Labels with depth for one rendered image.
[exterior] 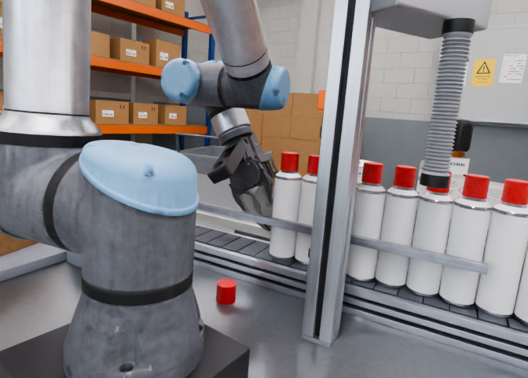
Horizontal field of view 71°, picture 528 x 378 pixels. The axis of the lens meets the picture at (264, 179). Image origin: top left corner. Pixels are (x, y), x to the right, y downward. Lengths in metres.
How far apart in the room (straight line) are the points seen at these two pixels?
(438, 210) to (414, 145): 4.56
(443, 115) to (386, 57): 4.87
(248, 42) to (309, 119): 3.53
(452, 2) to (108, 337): 0.54
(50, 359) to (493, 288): 0.59
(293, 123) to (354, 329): 3.63
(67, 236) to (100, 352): 0.12
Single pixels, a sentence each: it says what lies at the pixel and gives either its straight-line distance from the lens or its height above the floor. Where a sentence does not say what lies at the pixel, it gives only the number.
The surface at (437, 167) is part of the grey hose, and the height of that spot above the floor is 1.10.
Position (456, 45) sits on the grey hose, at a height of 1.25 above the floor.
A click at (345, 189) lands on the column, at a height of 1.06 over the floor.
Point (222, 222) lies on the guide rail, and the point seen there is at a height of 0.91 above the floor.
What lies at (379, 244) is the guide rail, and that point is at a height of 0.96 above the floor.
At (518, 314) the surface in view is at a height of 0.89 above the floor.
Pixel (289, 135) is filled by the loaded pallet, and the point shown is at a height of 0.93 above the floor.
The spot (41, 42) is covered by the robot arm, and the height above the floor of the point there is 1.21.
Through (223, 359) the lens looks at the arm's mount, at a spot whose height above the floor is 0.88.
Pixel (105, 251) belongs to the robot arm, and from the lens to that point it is 0.38.
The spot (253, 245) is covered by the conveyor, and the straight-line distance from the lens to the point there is 0.79.
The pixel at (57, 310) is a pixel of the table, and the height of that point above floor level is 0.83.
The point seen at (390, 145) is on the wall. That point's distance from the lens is 5.28.
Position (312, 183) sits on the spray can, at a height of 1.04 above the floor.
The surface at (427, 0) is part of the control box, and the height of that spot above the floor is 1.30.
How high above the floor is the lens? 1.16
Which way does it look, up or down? 10 degrees down
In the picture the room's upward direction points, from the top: 4 degrees clockwise
